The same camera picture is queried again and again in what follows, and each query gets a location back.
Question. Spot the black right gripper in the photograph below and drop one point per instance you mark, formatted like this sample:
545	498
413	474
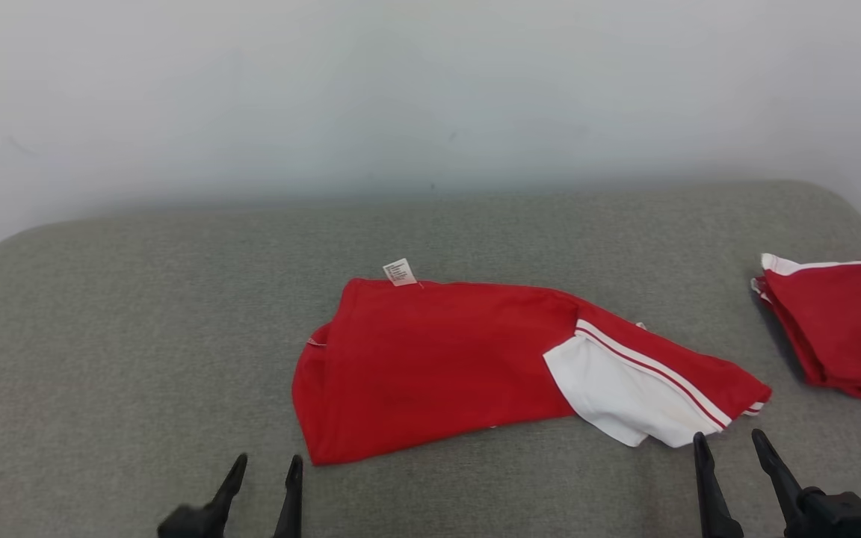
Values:
838	519

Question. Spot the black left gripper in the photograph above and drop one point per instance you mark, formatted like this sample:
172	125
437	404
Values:
184	524

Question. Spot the red shorts white waistband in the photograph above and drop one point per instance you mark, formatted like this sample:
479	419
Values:
841	329

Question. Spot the red jersey number 23 print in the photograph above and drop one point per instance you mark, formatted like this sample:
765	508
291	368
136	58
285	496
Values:
430	366

